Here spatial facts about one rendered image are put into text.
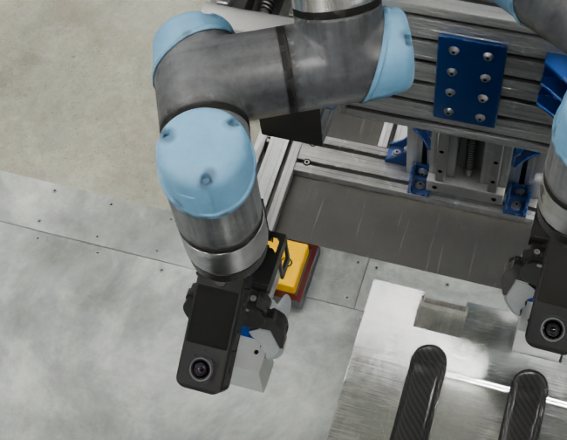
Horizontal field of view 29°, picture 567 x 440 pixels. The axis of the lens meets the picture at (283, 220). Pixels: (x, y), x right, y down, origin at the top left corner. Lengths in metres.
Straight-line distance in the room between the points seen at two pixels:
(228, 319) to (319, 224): 1.08
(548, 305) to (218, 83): 0.36
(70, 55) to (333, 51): 1.78
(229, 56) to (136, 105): 1.62
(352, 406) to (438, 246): 0.89
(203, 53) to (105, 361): 0.52
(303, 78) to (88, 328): 0.55
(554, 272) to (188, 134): 0.37
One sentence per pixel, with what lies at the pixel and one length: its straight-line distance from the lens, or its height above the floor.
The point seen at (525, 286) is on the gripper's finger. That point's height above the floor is 1.01.
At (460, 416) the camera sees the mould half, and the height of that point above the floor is 0.89.
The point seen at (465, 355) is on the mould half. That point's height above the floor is 0.89.
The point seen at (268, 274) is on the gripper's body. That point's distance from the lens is 1.02.
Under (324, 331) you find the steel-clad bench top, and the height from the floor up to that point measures 0.80.
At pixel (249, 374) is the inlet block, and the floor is 0.95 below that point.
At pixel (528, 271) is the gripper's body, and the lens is 1.08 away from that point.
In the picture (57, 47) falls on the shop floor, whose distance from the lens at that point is 2.68.
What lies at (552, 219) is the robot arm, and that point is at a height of 1.15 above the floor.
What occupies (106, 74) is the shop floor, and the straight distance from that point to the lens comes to 2.59.
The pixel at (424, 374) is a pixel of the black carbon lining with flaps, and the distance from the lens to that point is 1.20.
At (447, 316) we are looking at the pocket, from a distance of 1.25.
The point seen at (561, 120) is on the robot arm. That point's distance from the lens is 0.89.
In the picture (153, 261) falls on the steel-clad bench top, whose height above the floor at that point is 0.80.
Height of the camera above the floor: 1.99
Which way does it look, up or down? 60 degrees down
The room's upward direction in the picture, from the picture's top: 9 degrees counter-clockwise
